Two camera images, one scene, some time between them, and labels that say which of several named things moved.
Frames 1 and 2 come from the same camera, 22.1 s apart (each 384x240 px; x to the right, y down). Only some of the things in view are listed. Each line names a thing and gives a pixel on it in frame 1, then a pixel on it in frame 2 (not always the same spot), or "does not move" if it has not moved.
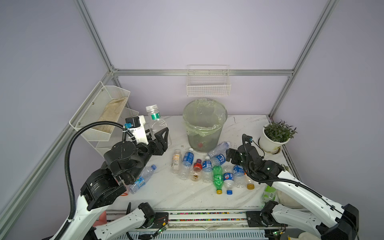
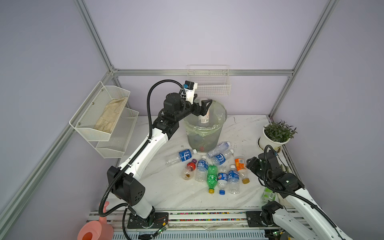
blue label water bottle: (218, 160) does not move
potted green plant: (274, 135) does not move
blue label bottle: (187, 163) to (182, 156)
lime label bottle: (269, 194) does not move
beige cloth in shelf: (111, 113) does not move
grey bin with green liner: (204, 119) does not move
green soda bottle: (218, 173) to (212, 178)
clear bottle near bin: (219, 149) does not move
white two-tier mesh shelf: (104, 104) does not move
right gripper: (234, 153) to (251, 163)
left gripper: (162, 144) to (197, 112)
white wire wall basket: (208, 80) does not move
